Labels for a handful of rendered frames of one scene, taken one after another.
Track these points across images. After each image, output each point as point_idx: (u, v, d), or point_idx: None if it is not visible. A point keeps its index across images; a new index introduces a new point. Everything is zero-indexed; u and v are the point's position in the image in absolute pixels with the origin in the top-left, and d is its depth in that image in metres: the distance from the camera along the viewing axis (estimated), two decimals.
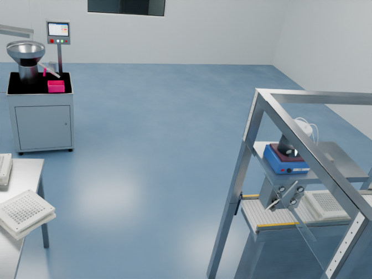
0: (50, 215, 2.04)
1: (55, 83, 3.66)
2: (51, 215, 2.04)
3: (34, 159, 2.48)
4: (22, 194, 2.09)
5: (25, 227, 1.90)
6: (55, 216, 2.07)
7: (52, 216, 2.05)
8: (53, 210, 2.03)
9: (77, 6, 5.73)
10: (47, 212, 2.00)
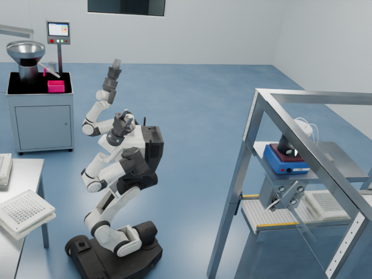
0: (50, 215, 2.04)
1: (55, 83, 3.66)
2: (51, 215, 2.04)
3: (34, 159, 2.48)
4: (22, 194, 2.09)
5: (25, 227, 1.90)
6: (55, 216, 2.07)
7: (52, 216, 2.05)
8: (53, 210, 2.03)
9: (77, 6, 5.73)
10: (47, 212, 2.00)
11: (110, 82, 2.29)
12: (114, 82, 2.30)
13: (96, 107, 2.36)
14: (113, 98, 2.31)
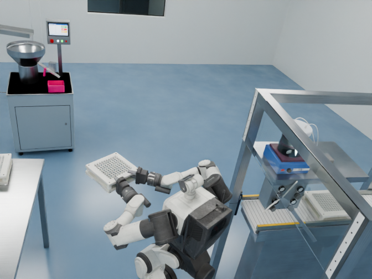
0: (107, 186, 2.14)
1: (55, 83, 3.66)
2: (107, 187, 2.13)
3: (34, 159, 2.48)
4: (132, 165, 2.28)
5: (89, 169, 2.20)
6: (109, 192, 2.13)
7: (106, 189, 2.13)
8: (107, 184, 2.10)
9: (77, 6, 5.73)
10: (103, 180, 2.12)
11: (150, 185, 2.22)
12: (148, 185, 2.20)
13: None
14: (162, 192, 2.18)
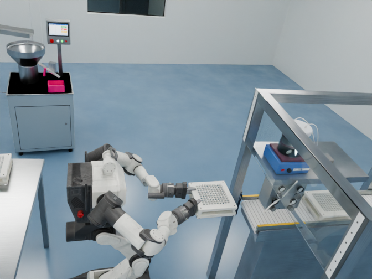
0: None
1: (55, 83, 3.66)
2: None
3: (34, 159, 2.48)
4: (207, 207, 2.05)
5: (216, 181, 2.28)
6: None
7: None
8: (190, 182, 2.22)
9: (77, 6, 5.73)
10: (195, 182, 2.23)
11: None
12: None
13: None
14: None
